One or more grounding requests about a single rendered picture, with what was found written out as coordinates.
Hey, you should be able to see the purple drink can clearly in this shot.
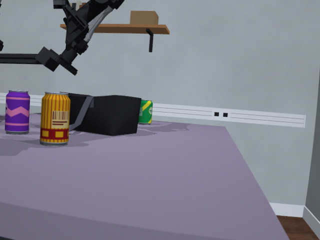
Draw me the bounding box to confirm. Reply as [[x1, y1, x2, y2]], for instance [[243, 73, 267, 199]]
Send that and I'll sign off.
[[5, 90, 30, 135]]

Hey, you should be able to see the yellow and red drink can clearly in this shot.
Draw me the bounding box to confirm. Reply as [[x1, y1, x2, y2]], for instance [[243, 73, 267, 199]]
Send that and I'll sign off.
[[40, 92, 71, 147]]

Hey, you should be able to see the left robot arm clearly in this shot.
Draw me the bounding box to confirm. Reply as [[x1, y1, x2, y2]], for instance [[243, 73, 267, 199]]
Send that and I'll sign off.
[[50, 0, 125, 72]]

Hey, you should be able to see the green and yellow drink can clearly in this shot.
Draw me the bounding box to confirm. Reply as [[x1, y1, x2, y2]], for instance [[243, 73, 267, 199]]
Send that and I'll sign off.
[[138, 99, 153, 125]]

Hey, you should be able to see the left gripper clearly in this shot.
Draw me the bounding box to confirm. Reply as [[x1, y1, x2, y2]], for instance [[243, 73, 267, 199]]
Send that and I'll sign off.
[[63, 3, 97, 51]]

